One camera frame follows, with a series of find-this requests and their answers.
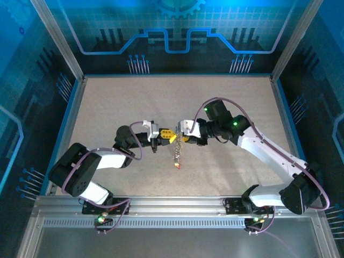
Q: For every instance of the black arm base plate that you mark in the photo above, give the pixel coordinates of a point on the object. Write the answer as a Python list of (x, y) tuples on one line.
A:
[(91, 209), (233, 205)]

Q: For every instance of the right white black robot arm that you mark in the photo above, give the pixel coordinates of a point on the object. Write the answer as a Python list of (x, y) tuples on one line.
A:
[(268, 150)]

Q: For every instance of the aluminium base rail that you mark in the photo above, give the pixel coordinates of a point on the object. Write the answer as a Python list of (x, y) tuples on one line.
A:
[(177, 204)]

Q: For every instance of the aluminium frame post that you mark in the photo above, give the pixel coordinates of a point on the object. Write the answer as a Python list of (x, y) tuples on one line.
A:
[(295, 40), (57, 40)]

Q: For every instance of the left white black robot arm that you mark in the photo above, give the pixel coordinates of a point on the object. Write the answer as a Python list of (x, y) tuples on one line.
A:
[(110, 160)]

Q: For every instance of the aluminium side rail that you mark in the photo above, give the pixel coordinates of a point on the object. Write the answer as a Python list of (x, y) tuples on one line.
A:
[(65, 121), (291, 121)]

